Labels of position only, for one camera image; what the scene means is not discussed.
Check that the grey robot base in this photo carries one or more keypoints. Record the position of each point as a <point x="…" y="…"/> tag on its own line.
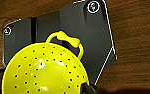
<point x="91" y="33"/>

